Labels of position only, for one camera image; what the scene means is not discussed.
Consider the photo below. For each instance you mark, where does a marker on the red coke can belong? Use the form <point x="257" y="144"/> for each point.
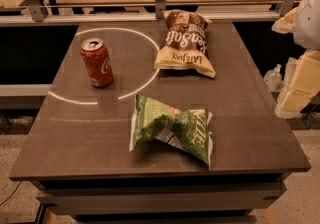
<point x="97" y="62"/>

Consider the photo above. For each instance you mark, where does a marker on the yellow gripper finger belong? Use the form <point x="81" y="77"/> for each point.
<point x="301" y="84"/>
<point x="286" y="23"/>

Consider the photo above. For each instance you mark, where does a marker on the brown sea salt chip bag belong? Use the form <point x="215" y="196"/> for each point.
<point x="184" y="46"/>

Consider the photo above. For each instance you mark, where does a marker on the clear plastic bottle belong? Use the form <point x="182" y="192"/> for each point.
<point x="273" y="78"/>

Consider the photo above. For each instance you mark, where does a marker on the green kettle chip bag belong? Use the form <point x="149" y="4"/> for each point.
<point x="185" y="130"/>

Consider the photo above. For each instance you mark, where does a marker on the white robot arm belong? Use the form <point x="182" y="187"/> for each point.
<point x="307" y="25"/>

